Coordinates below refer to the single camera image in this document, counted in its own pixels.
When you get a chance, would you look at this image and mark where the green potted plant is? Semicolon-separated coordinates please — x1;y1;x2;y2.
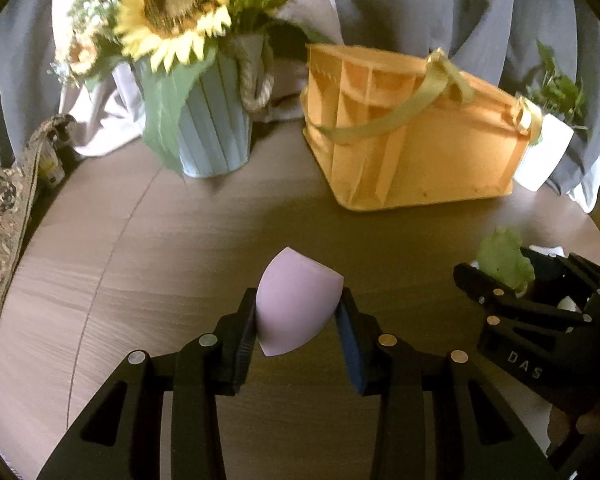
525;40;591;133

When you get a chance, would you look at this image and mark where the person's right hand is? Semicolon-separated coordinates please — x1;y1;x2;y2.
550;402;600;446

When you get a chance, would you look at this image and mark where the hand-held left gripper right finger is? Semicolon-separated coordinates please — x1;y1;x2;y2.
335;287;556;480

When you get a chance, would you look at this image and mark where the green plush toy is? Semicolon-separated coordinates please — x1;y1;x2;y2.
475;227;537;296

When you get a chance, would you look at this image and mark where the pink makeup sponge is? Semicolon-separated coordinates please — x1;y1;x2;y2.
256;246;344;358

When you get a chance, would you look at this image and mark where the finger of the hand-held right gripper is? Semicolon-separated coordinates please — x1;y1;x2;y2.
452;262;594;334
522;249;600;302

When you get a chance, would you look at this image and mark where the green ribbed vase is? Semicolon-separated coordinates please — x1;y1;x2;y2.
137;35;276;179

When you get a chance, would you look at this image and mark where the white plant pot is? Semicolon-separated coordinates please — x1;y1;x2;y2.
512;112;576;192

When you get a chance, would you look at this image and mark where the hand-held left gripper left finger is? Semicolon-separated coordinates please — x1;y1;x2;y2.
37;287;259;480

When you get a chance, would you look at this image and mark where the orange plastic crate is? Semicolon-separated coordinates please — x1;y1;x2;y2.
300;42;544;211

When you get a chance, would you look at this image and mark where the artificial sunflower bouquet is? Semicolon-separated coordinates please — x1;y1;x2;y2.
50;0;331;171

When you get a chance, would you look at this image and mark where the brown patterned cloth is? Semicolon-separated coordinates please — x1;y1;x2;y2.
0;114;78;426

